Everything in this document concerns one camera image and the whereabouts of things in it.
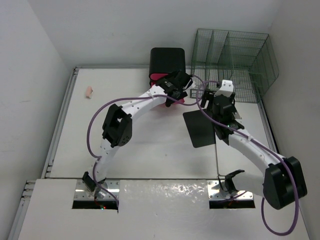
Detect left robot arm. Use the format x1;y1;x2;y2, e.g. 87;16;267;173
82;70;193;192

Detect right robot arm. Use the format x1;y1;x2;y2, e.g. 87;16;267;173
200;90;308;210

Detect black drawer cabinet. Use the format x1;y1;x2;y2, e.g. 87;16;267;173
149;47;186;76

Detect black clipboard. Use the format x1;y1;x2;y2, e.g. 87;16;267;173
182;109;243;148

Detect pink eraser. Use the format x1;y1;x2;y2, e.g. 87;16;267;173
85;86;94;99

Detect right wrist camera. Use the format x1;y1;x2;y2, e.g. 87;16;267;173
214;79;234;98

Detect green wire mesh organizer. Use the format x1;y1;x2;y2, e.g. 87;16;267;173
190;28;279;103

